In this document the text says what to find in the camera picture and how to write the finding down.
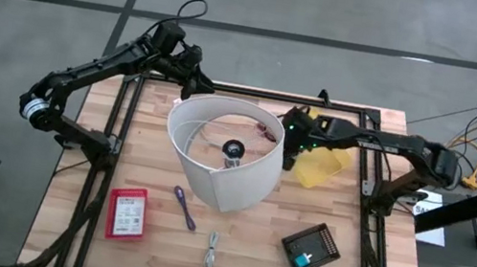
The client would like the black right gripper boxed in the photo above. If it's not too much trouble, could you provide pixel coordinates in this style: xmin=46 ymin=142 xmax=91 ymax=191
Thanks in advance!
xmin=278 ymin=106 xmax=338 ymax=178

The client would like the dark red cable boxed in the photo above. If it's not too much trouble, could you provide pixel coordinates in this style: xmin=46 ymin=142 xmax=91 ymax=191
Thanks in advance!
xmin=256 ymin=124 xmax=279 ymax=144

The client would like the white paper sheet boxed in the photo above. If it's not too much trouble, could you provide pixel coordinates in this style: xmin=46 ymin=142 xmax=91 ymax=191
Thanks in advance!
xmin=407 ymin=188 xmax=456 ymax=249

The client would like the yellow floor cable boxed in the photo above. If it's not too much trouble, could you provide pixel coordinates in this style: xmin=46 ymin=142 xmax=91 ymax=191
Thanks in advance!
xmin=441 ymin=122 xmax=477 ymax=190

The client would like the black plastic basket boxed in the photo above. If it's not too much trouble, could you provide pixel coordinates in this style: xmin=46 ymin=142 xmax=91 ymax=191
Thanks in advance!
xmin=277 ymin=216 xmax=346 ymax=267

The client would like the yellow plastic bin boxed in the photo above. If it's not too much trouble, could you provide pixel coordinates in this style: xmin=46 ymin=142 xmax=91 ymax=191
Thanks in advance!
xmin=290 ymin=108 xmax=361 ymax=196

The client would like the red card box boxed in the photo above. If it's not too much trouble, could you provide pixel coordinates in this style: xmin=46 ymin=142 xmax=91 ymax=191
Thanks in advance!
xmin=102 ymin=183 xmax=151 ymax=245

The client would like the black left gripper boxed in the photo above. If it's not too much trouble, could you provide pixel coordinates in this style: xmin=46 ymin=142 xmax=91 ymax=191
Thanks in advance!
xmin=161 ymin=39 xmax=223 ymax=106

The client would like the teal small block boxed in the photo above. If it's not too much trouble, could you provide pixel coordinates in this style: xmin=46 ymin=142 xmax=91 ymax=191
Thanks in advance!
xmin=292 ymin=251 xmax=313 ymax=267

